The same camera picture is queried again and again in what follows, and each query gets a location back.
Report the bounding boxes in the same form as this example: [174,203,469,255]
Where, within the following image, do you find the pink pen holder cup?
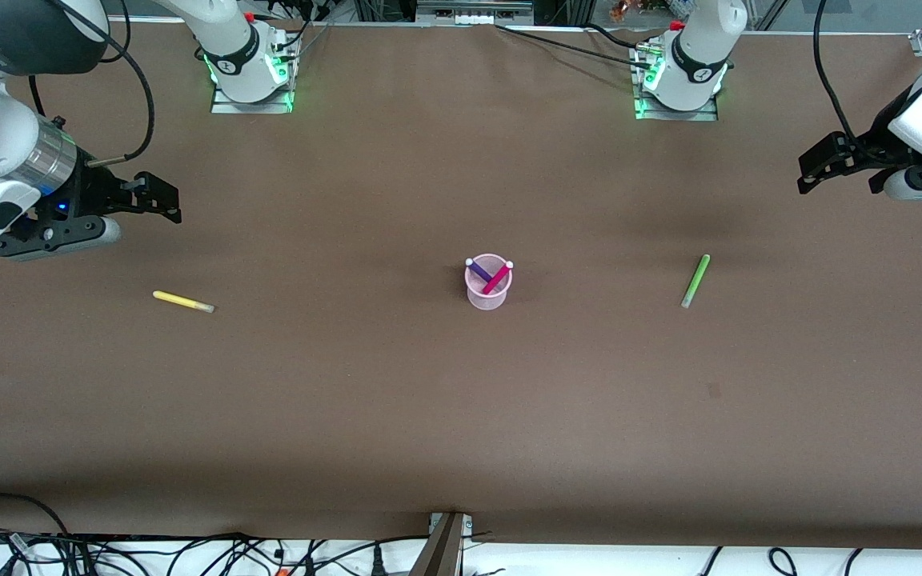
[464,254,514,311]

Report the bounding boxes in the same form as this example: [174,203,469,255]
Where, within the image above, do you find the yellow highlighter marker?
[152,290,215,314]

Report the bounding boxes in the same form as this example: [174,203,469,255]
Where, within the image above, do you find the green highlighter marker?
[680,254,712,310]

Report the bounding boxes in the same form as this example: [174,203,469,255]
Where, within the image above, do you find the grey device box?
[415,0,535,26]

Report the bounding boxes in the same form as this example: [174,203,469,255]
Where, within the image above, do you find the brown support beam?
[410,514,466,576]

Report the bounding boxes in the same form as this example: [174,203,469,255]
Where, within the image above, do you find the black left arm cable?
[813,0,870,146]

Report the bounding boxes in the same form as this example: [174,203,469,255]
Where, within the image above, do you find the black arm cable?
[27,0,156,166]
[813,0,870,146]

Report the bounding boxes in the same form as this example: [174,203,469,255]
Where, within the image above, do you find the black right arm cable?
[27,0,156,166]

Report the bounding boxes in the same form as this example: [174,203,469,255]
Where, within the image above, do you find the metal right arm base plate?
[211,48,298,114]

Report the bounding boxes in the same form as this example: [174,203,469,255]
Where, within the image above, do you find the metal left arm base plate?
[633,44,720,121]

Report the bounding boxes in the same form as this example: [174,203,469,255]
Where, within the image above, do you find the thin black table cable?
[495,24,654,66]

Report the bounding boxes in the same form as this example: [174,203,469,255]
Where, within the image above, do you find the black looping floor cable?
[0,492,70,535]

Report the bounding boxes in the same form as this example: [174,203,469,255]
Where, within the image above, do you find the black cable along table edge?
[69,530,430,553]

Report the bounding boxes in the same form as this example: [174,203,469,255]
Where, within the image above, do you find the metal table edge bracket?
[427,512,474,535]

